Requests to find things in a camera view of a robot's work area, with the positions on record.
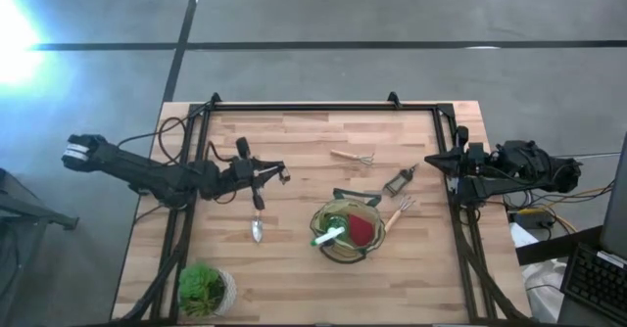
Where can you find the black computer keyboard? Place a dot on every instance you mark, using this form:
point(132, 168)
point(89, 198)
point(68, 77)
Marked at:
point(595, 280)

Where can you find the grey metal mount plate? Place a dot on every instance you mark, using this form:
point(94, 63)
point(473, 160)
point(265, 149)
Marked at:
point(451, 185)

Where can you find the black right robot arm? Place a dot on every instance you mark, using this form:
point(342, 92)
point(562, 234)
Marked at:
point(519, 165)

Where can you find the green spray bottle white nozzle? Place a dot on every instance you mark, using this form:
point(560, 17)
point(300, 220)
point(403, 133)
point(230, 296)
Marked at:
point(338, 221)

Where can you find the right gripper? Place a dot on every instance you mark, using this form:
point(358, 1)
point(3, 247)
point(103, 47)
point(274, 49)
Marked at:
point(475, 158)

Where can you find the green succulent in white pot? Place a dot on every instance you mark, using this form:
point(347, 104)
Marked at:
point(196, 283)

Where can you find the black aluminium table frame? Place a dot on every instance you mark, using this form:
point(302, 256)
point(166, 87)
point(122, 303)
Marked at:
point(318, 107)

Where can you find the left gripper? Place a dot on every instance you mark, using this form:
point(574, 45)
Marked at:
point(242, 175)

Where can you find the black desk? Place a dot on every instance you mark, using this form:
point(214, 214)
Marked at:
point(553, 246)

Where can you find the beige green canvas gardening bag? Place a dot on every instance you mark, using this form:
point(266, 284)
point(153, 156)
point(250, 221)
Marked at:
point(343, 257)

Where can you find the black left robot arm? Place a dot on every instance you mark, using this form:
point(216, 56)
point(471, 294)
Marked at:
point(147, 172)

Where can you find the white paper sheet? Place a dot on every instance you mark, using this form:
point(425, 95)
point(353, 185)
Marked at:
point(521, 236)

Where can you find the black metal stand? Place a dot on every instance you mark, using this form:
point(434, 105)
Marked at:
point(29, 209)

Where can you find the dark grey garden hand tool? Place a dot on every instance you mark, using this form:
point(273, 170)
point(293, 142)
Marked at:
point(398, 184)

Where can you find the white plastic bag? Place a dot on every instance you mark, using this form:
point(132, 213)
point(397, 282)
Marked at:
point(544, 288)

